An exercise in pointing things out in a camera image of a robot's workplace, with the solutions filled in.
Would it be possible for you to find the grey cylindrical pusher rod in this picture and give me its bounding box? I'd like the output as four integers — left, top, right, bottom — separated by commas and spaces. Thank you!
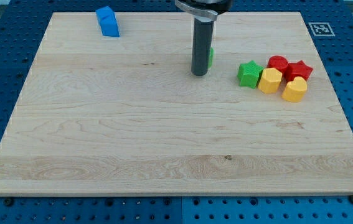
191, 17, 214, 76

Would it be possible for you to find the green circle block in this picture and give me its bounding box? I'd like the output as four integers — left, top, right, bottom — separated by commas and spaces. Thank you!
207, 47, 214, 69

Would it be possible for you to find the green star block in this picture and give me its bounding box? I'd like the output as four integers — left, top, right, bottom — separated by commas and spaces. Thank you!
237, 60, 264, 89

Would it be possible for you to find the red circle block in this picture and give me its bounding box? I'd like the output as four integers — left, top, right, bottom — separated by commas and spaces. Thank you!
266, 55, 289, 75

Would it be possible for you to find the red star block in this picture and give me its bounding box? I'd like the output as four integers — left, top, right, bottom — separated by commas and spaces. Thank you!
285, 60, 313, 82

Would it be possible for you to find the yellow hexagon block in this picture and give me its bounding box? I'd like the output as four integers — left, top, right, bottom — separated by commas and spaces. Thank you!
258, 68, 283, 94

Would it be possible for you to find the blue block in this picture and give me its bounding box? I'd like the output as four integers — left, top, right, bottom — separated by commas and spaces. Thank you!
95, 6, 120, 37

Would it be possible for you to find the yellow heart block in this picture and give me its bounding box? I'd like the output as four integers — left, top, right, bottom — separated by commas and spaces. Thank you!
281, 77, 308, 103

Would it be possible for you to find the white fiducial marker tag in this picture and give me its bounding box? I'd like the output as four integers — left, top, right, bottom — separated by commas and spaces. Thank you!
309, 22, 335, 37

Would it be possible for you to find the wooden board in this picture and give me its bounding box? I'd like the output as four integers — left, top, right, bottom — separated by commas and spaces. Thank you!
0, 12, 353, 197

